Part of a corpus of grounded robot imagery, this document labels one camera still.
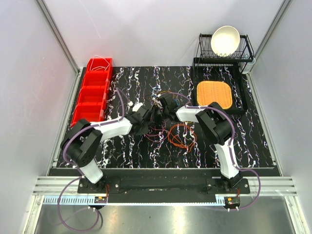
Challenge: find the orange cable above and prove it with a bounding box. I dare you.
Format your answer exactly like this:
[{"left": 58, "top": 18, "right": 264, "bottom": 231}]
[{"left": 167, "top": 123, "right": 198, "bottom": 153}]

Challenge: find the white cable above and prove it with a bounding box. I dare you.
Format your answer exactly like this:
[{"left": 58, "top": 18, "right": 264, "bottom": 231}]
[{"left": 87, "top": 55, "right": 110, "bottom": 73}]

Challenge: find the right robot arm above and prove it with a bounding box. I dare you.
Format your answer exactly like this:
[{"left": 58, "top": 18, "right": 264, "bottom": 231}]
[{"left": 156, "top": 93, "right": 242, "bottom": 193}]

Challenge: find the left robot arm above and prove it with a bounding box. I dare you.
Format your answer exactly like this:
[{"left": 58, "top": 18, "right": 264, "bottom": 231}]
[{"left": 60, "top": 105, "right": 157, "bottom": 193}]

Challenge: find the orange woven mat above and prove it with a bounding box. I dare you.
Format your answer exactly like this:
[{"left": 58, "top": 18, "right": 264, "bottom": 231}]
[{"left": 196, "top": 80, "right": 233, "bottom": 110}]

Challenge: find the red bin nearest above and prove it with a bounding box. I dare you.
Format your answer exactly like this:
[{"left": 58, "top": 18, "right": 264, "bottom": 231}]
[{"left": 70, "top": 103, "right": 106, "bottom": 127}]

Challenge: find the red bin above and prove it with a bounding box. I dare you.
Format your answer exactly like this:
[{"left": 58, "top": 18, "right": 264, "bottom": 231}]
[
  {"left": 82, "top": 72, "right": 111, "bottom": 87},
  {"left": 78, "top": 86, "right": 106, "bottom": 103},
  {"left": 70, "top": 103, "right": 106, "bottom": 127},
  {"left": 86, "top": 57, "right": 112, "bottom": 72}
]

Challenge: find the black dish rack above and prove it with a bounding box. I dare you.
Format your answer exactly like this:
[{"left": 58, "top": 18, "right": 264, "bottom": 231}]
[{"left": 193, "top": 34, "right": 254, "bottom": 67}]

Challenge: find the red bin farthest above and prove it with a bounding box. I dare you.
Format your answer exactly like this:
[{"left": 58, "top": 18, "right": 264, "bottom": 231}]
[{"left": 86, "top": 57, "right": 112, "bottom": 72}]

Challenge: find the white cup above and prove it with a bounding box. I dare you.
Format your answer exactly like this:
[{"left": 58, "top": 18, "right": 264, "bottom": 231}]
[{"left": 239, "top": 58, "right": 256, "bottom": 75}]

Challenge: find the white bowl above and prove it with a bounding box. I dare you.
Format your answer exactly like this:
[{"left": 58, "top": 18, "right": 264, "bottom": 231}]
[{"left": 211, "top": 26, "right": 240, "bottom": 57}]

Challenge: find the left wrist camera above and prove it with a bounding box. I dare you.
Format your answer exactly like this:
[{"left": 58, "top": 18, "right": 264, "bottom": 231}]
[{"left": 128, "top": 101, "right": 143, "bottom": 112}]

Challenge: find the left purple robot hose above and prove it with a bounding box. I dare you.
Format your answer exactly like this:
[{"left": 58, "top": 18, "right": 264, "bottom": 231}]
[{"left": 57, "top": 87, "right": 127, "bottom": 231}]

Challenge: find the aluminium frame post right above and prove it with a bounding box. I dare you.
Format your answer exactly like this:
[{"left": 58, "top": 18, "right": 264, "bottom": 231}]
[{"left": 255, "top": 0, "right": 292, "bottom": 61}]

